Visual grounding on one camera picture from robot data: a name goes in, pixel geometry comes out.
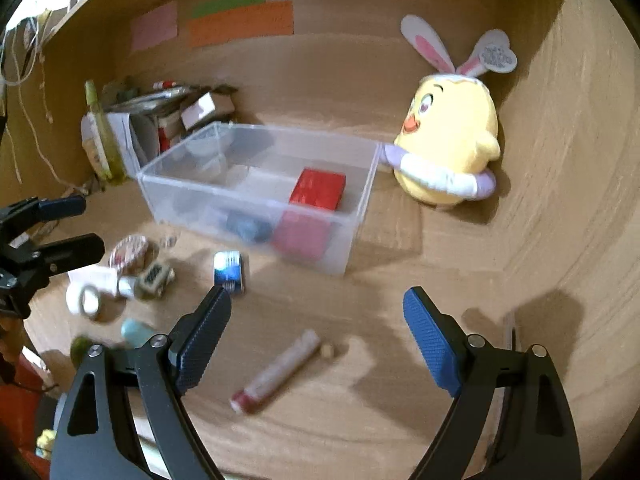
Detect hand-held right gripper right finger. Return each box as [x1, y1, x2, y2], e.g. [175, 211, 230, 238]
[403, 286, 583, 480]

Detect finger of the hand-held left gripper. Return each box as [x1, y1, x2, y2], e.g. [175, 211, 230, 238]
[0, 195, 87, 241]
[14, 233, 106, 276]

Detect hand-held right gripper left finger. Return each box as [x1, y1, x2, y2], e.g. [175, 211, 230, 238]
[49, 285, 233, 480]

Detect white tape roll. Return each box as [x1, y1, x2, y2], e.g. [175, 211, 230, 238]
[66, 282, 121, 323]

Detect pale green tube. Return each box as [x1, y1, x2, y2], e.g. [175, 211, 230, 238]
[121, 319, 153, 348]

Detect clear plastic storage box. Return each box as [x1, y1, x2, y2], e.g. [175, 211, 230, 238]
[136, 121, 383, 277]

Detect white paper slip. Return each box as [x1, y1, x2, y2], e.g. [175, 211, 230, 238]
[67, 266, 121, 291]

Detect white printed packet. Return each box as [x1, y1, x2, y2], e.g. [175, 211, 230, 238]
[81, 114, 108, 171]

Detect small white tag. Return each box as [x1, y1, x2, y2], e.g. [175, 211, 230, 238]
[136, 262, 176, 301]

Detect white folded papers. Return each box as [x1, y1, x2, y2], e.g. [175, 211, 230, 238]
[107, 110, 162, 177]

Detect dark blue small item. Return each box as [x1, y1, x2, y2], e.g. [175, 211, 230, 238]
[225, 212, 273, 246]

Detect red cloth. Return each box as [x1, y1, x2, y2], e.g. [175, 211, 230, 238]
[0, 370, 56, 456]

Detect small yellow toy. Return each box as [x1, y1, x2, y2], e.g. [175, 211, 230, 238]
[35, 429, 56, 461]

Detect small white carton box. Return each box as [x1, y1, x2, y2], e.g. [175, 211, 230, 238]
[180, 91, 236, 131]

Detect red box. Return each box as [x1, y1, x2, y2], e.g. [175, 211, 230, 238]
[272, 167, 347, 261]

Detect pink paper note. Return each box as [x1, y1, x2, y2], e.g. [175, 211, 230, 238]
[131, 0, 179, 52]

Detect yellow chick plush toy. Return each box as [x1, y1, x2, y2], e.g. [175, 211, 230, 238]
[382, 14, 518, 208]

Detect orange paper note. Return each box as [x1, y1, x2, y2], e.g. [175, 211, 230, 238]
[187, 1, 294, 50]

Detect green paper note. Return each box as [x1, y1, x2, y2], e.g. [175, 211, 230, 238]
[191, 0, 267, 18]

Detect braided bracelet with tag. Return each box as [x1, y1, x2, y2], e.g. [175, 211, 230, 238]
[108, 234, 151, 273]

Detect white cords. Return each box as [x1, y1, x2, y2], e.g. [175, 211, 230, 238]
[0, 10, 56, 186]

